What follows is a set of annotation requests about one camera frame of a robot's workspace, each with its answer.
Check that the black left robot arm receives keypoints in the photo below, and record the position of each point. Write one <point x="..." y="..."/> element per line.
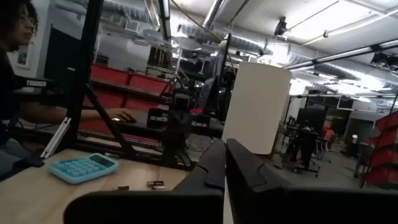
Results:
<point x="175" y="133"/>

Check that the black aluminium rig frame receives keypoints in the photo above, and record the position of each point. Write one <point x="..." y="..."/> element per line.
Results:
<point x="84" y="93"/>

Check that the silver aluminium profile bar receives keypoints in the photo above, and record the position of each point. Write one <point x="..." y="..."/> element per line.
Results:
<point x="56" y="138"/>

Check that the black monitor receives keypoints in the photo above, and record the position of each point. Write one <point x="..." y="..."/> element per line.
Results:
<point x="62" y="56"/>

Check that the red storage bin rack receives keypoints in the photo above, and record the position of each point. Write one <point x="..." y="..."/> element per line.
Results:
<point x="385" y="140"/>
<point x="109" y="74"/>

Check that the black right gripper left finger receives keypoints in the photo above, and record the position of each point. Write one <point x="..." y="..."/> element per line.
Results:
<point x="155" y="208"/>

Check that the blue calculator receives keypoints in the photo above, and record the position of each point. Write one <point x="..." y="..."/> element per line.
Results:
<point x="84" y="168"/>

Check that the framed wall picture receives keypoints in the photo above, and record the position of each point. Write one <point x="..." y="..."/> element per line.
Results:
<point x="24" y="56"/>

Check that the black ceiling spotlight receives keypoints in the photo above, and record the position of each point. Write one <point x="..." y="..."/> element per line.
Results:
<point x="280" y="26"/>

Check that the black bar with Trossen print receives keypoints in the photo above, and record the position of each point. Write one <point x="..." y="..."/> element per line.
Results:
<point x="35" y="83"/>

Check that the person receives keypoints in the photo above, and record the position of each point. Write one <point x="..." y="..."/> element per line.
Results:
<point x="15" y="28"/>

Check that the white shade wooden lamp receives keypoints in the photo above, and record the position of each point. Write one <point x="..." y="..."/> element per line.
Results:
<point x="256" y="109"/>

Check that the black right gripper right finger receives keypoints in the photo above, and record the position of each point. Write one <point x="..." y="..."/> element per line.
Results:
<point x="311" y="208"/>

